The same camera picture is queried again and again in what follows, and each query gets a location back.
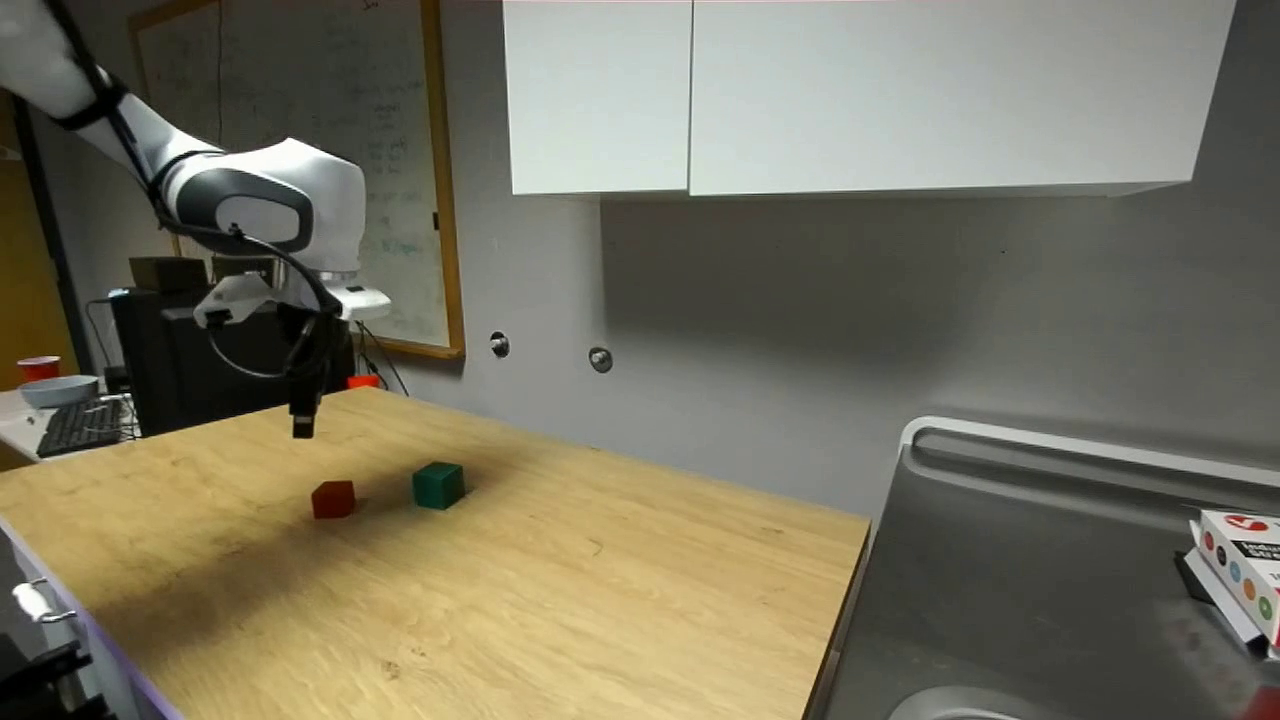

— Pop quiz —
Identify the orange block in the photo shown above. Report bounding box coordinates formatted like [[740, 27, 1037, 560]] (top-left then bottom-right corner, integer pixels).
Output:
[[310, 480, 358, 521]]

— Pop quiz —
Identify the green block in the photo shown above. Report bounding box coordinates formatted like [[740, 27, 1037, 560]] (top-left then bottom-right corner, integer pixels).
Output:
[[411, 461, 467, 512]]

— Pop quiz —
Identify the brown cardboard box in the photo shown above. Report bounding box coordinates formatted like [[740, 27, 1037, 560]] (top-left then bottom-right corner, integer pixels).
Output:
[[127, 255, 212, 294]]

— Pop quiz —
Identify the black keyboard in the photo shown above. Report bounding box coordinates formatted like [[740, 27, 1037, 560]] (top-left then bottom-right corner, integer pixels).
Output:
[[35, 396, 138, 460]]

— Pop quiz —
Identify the grey bowl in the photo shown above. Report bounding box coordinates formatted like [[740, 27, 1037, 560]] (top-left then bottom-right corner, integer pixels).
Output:
[[18, 375, 102, 410]]

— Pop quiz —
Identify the white desk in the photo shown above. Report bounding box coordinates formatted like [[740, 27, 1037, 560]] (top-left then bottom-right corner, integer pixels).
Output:
[[0, 384, 143, 464]]

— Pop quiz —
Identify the narrow white cabinet door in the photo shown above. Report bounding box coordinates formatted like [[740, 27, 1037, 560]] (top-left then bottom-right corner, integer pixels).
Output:
[[502, 0, 694, 197]]

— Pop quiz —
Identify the black clamp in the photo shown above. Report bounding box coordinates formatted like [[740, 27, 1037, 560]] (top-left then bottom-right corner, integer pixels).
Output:
[[0, 638, 113, 720]]

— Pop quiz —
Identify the wide white cabinet door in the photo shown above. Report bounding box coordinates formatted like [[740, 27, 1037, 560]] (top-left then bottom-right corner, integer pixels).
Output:
[[688, 0, 1239, 198]]

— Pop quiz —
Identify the sink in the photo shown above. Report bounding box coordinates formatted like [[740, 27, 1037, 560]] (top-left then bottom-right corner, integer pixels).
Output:
[[884, 684, 1013, 720]]

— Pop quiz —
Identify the stainless steel sink counter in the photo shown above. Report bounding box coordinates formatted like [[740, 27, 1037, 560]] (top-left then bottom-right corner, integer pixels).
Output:
[[803, 414, 1280, 720]]

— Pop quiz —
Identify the white box with coloured dots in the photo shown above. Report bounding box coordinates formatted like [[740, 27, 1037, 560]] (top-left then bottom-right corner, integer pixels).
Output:
[[1187, 507, 1280, 653]]

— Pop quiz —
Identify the black cable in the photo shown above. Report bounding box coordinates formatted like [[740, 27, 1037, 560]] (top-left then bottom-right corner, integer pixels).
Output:
[[357, 322, 410, 397]]

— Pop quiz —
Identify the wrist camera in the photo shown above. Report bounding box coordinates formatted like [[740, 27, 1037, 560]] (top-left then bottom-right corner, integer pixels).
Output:
[[193, 272, 283, 331]]

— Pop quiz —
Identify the whiteboard with wooden frame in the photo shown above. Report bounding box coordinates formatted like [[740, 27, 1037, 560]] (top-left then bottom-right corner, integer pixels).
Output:
[[127, 0, 468, 362]]

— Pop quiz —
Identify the white metal handle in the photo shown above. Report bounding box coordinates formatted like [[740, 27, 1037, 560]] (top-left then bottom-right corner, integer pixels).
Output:
[[11, 577, 80, 624]]

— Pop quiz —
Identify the white wall cabinet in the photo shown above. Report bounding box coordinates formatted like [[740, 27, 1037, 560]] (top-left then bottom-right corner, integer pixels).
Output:
[[501, 0, 1239, 199]]

